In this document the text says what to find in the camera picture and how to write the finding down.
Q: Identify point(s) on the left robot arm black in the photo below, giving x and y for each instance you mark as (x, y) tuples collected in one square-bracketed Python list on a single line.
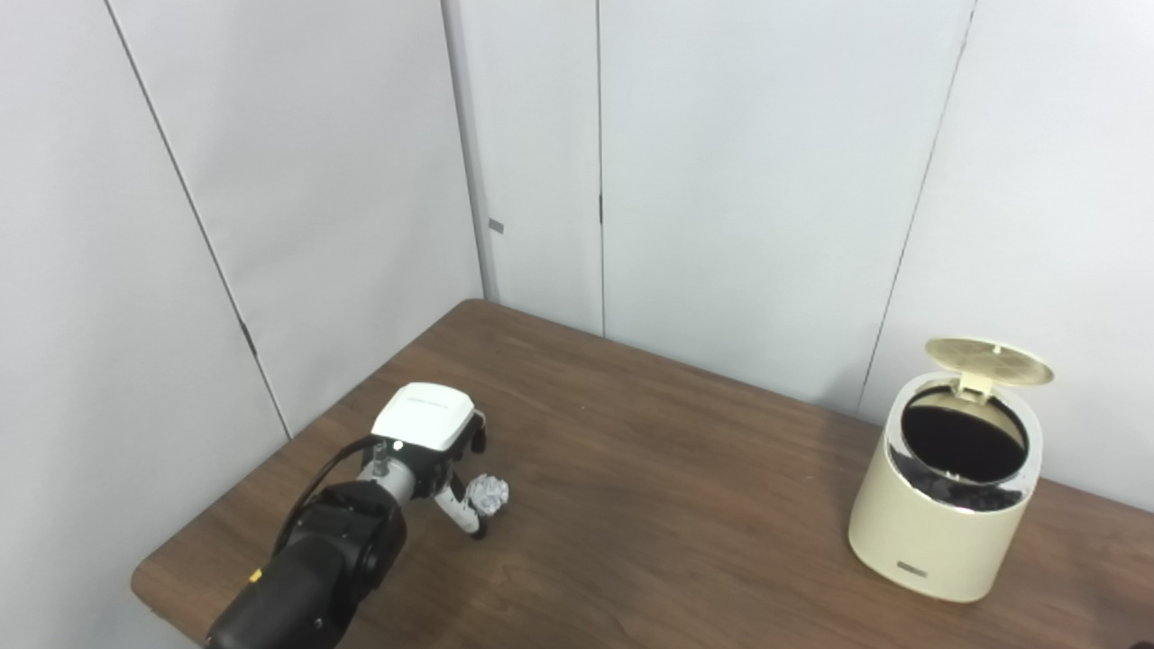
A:
[(334, 550)]

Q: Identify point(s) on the cream-colored round bin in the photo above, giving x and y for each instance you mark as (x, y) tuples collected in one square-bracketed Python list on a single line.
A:
[(938, 550)]

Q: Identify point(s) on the cream round bin lid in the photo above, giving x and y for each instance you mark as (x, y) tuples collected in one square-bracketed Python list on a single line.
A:
[(992, 361)]

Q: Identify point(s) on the black bin liner bag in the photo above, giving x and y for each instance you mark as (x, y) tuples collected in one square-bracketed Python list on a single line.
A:
[(960, 442)]

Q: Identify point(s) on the grey wall corner post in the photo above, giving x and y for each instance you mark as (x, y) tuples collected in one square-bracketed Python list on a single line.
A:
[(469, 180)]

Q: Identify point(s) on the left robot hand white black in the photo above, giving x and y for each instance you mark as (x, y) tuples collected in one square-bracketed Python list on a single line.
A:
[(424, 415)]

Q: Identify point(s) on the white paper ball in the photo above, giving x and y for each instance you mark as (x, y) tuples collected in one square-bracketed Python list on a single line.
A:
[(489, 494)]

